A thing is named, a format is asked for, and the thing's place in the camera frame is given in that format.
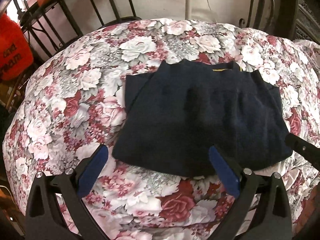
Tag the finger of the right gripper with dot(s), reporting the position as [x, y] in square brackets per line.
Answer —
[302, 147]

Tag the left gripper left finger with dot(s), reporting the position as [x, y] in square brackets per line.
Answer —
[55, 208]

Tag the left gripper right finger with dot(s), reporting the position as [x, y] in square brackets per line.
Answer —
[272, 218]

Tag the navy blue school cardigan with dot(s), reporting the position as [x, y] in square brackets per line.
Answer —
[175, 114]

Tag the dark carved wooden cabinet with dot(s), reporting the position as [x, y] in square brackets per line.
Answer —
[296, 21]

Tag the red plush pillow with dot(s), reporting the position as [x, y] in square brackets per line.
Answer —
[16, 55]

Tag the white fan stand pole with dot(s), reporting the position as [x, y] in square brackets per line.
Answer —
[188, 9]

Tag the black metal rack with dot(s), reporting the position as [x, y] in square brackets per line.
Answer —
[51, 27]

